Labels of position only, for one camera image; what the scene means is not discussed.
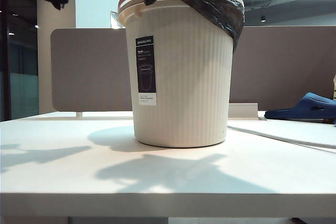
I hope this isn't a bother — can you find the navy blue foam slipper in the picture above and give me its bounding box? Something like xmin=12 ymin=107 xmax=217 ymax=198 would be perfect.
xmin=264 ymin=92 xmax=336 ymax=125

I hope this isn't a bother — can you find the silver sign holder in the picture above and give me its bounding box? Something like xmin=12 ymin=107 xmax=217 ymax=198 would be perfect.
xmin=110 ymin=10 xmax=126 ymax=29

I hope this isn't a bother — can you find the grey cable tray flap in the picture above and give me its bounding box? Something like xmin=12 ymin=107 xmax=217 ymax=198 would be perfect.
xmin=227 ymin=103 xmax=259 ymax=119

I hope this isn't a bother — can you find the black plastic garbage bag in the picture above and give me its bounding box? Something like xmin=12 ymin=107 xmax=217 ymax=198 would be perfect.
xmin=143 ymin=0 xmax=246 ymax=51

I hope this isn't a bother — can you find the brown grey desk partition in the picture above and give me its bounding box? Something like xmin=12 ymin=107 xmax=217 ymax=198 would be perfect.
xmin=229 ymin=26 xmax=336 ymax=104

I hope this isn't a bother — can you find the light grey rounded desk partition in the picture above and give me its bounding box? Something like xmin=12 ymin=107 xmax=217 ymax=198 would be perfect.
xmin=49 ymin=27 xmax=133 ymax=112

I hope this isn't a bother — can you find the cream ribbed plastic trash can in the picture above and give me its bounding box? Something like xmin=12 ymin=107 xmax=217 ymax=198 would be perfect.
xmin=117 ymin=0 xmax=236 ymax=148

